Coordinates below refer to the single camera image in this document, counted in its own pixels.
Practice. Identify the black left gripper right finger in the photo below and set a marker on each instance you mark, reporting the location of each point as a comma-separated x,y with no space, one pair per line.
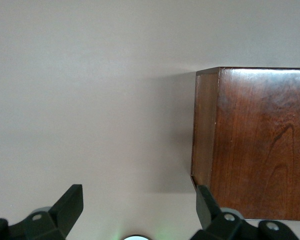
222,227

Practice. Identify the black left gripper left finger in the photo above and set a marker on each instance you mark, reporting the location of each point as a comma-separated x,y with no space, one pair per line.
52,225

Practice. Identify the dark red wooden cabinet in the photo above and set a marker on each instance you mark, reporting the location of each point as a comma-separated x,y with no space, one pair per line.
265,137

